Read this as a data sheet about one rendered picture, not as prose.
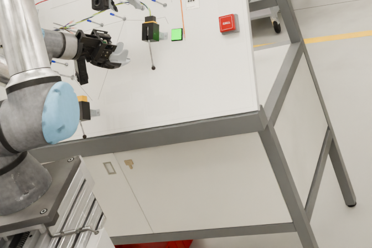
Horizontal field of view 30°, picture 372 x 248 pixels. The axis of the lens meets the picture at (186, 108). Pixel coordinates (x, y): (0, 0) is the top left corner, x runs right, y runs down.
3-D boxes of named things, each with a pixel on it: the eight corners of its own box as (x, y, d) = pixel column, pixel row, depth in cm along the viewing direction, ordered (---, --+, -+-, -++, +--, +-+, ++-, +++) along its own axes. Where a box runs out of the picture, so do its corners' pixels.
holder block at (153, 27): (148, 42, 225) (141, 40, 222) (148, 25, 226) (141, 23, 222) (159, 41, 223) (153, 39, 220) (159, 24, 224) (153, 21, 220)
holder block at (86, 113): (91, 140, 239) (73, 139, 230) (88, 105, 241) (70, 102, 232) (101, 138, 237) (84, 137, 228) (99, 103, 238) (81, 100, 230)
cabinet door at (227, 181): (292, 223, 234) (254, 127, 217) (153, 234, 259) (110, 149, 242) (293, 218, 236) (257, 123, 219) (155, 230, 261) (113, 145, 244)
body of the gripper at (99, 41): (119, 46, 199) (84, 41, 191) (107, 70, 203) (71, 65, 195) (109, 31, 204) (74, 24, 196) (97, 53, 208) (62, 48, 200)
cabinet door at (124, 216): (153, 233, 259) (110, 148, 243) (38, 242, 284) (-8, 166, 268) (154, 230, 261) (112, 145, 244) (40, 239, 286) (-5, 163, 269)
